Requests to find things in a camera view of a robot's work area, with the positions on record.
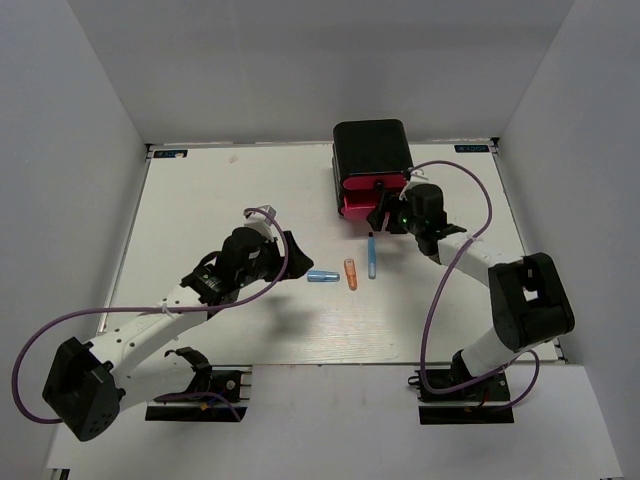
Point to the right corner label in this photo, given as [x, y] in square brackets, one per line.
[471, 148]

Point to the blue utility knife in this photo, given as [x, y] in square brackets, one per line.
[371, 256]

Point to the left corner label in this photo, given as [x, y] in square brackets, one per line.
[170, 154]

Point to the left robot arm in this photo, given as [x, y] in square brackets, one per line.
[91, 382]

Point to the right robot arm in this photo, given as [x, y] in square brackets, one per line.
[529, 305]

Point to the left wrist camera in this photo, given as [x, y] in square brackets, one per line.
[260, 219]

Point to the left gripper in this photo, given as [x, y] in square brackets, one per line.
[297, 262]

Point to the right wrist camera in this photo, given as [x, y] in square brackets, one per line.
[416, 177]

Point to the orange correction tape case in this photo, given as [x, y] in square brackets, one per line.
[351, 274]

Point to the black drawer cabinet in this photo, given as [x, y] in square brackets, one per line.
[368, 147]

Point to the corner label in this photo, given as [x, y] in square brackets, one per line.
[170, 154]
[471, 148]

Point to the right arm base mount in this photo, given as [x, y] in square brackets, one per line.
[480, 404]

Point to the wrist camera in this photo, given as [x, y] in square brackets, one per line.
[260, 219]
[416, 177]

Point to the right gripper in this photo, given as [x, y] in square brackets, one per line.
[388, 204]

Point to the blue correction tape case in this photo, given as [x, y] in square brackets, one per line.
[322, 276]

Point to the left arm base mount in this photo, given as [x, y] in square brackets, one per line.
[217, 395]

